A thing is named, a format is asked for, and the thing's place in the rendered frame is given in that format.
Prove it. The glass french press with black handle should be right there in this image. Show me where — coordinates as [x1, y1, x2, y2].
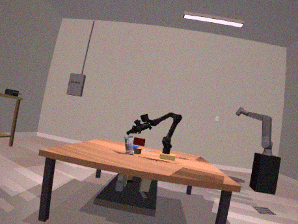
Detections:
[124, 136, 134, 154]

